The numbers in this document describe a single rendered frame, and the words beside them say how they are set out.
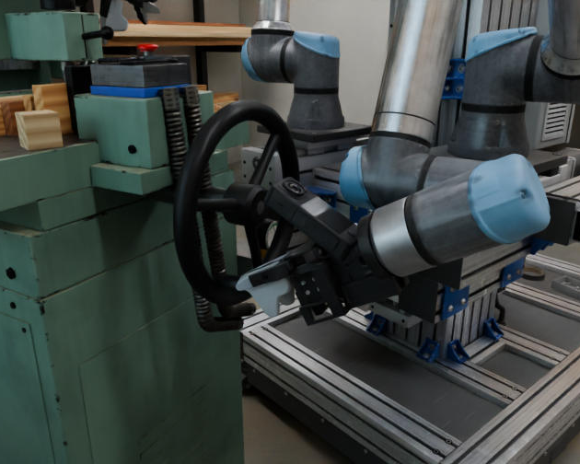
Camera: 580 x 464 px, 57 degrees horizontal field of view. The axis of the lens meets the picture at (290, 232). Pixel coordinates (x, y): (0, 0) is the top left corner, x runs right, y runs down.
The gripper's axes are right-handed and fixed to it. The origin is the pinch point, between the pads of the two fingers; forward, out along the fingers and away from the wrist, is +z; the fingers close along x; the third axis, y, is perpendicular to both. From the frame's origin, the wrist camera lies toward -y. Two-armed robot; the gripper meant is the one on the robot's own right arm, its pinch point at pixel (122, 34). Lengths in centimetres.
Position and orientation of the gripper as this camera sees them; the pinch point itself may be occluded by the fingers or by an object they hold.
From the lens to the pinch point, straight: 129.3
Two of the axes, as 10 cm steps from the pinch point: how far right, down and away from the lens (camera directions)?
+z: -1.8, 7.3, 6.6
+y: 9.2, 3.7, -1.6
